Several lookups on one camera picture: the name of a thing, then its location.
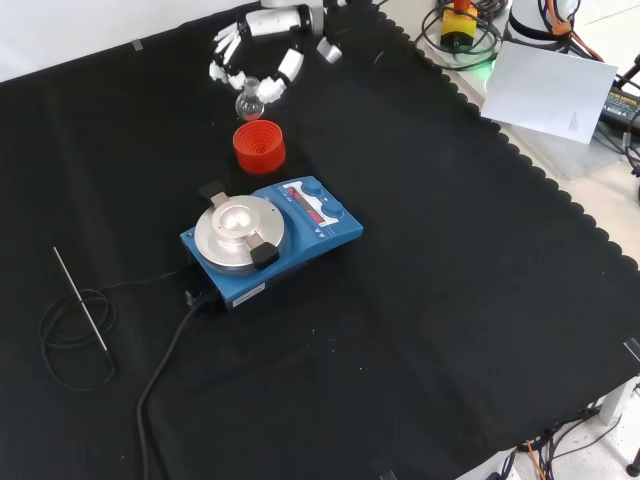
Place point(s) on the black power adapter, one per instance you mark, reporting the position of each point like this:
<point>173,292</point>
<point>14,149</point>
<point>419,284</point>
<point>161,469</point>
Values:
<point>621,106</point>

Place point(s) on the white paper sheet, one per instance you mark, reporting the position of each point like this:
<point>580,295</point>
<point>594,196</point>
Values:
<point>547,97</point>

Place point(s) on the orange ribbed flask stand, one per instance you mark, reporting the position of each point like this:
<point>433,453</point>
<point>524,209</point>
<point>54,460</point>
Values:
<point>259,146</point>

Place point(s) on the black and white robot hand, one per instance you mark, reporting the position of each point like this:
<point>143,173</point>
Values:
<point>270,22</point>

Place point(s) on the clear round-bottom glass flask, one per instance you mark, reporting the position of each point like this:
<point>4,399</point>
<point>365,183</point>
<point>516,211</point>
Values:
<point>249,104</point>

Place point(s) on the black table cloth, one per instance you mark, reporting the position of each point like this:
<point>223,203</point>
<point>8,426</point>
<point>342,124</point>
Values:
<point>300,280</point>

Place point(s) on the blue-base heater with steel plate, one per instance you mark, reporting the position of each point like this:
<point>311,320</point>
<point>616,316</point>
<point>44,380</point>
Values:
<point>265,235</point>

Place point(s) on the thin steel temperature probe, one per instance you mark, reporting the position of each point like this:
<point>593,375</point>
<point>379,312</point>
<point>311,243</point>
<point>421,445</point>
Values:
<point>80,298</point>

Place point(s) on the yellow emergency stop button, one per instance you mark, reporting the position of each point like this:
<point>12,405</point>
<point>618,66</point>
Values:
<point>459,24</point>

